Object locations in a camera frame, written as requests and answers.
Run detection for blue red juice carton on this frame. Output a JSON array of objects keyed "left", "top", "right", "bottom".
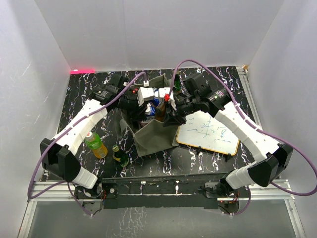
[{"left": 139, "top": 103, "right": 155, "bottom": 127}]

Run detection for Fontana pineapple juice carton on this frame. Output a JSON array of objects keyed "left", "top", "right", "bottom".
[{"left": 153, "top": 88, "right": 166, "bottom": 122}]

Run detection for yellow-framed whiteboard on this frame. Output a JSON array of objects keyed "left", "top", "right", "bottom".
[{"left": 176, "top": 111, "right": 239, "bottom": 155}]

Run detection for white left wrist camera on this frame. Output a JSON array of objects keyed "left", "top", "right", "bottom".
[{"left": 137, "top": 80, "right": 155, "bottom": 106}]

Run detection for pink tape strip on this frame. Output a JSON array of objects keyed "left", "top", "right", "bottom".
[{"left": 70, "top": 69, "right": 95, "bottom": 75}]

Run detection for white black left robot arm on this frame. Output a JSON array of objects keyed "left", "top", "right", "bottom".
[{"left": 40, "top": 72, "right": 147, "bottom": 198}]

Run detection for grey-green canvas bag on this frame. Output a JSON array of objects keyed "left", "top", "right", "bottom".
[{"left": 115, "top": 74, "right": 178, "bottom": 157}]

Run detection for green glass bottle front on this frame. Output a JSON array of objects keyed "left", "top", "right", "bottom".
[{"left": 112, "top": 145, "right": 129, "bottom": 168}]

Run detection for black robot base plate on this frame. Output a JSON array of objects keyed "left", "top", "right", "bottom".
[{"left": 75, "top": 173, "right": 250, "bottom": 209}]

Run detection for green glass bottle gold cap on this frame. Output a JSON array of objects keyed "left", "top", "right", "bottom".
[{"left": 173, "top": 73, "right": 181, "bottom": 93}]

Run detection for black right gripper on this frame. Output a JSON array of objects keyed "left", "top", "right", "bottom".
[{"left": 161, "top": 95, "right": 200, "bottom": 127}]

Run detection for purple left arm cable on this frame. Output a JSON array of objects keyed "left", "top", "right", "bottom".
[{"left": 27, "top": 71, "right": 147, "bottom": 216}]

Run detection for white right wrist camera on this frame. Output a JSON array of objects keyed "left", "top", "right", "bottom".
[{"left": 158, "top": 87, "right": 177, "bottom": 111}]

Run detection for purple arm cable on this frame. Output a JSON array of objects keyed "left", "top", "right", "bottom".
[
  {"left": 170, "top": 59, "right": 317, "bottom": 216},
  {"left": 27, "top": 71, "right": 147, "bottom": 216}
]

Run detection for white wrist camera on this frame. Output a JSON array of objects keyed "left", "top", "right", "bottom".
[
  {"left": 158, "top": 87, "right": 177, "bottom": 111},
  {"left": 137, "top": 80, "right": 155, "bottom": 106}
]

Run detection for aluminium frame rail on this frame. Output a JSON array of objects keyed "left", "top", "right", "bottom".
[{"left": 28, "top": 67, "right": 298, "bottom": 238}]

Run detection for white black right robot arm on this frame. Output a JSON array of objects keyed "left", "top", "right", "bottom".
[{"left": 163, "top": 73, "right": 293, "bottom": 197}]

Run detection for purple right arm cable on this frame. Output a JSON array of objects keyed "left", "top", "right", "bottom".
[{"left": 170, "top": 59, "right": 317, "bottom": 216}]

